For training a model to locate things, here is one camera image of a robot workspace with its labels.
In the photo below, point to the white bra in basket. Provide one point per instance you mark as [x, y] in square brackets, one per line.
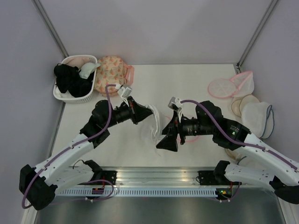
[87, 69]

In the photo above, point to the pink mesh laundry bag flat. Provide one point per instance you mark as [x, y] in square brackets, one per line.
[222, 88]

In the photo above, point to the right aluminium corner post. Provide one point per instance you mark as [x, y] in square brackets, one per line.
[269, 10]

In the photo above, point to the left aluminium corner post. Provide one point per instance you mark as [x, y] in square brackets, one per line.
[49, 25]

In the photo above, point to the black bras in basket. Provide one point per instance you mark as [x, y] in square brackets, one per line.
[68, 80]

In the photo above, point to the white bra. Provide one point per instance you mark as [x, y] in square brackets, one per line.
[87, 69]
[156, 129]

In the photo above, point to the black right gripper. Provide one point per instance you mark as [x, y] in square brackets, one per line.
[169, 142]

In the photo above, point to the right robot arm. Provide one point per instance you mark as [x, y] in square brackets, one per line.
[280, 174]

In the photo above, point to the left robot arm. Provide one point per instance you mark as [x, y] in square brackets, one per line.
[94, 132]

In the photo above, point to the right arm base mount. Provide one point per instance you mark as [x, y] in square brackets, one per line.
[210, 178]

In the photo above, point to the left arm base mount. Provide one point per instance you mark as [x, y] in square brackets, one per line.
[100, 175]

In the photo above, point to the floral peach bra case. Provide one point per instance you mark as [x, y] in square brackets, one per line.
[112, 70]

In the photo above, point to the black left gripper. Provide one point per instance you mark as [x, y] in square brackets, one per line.
[138, 112]

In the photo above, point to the aluminium corner post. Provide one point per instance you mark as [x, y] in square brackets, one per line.
[49, 25]
[269, 10]

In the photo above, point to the white slotted cable duct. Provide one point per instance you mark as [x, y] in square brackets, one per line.
[140, 192]

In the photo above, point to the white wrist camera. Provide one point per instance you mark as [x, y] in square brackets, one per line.
[124, 92]
[176, 105]

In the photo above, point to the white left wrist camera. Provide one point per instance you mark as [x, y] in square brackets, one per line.
[124, 92]

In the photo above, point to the aluminium front rail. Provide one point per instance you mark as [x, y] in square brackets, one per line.
[154, 175]

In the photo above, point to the beige bra cup upper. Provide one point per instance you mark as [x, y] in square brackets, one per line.
[238, 104]

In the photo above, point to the pink mesh laundry bag open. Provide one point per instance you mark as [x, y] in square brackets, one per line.
[244, 84]

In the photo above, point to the white plastic laundry basket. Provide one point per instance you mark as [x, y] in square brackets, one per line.
[75, 61]

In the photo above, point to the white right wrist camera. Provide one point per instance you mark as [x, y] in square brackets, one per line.
[176, 105]

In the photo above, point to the pink rimmed mesh laundry bag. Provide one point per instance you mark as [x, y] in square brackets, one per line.
[149, 133]

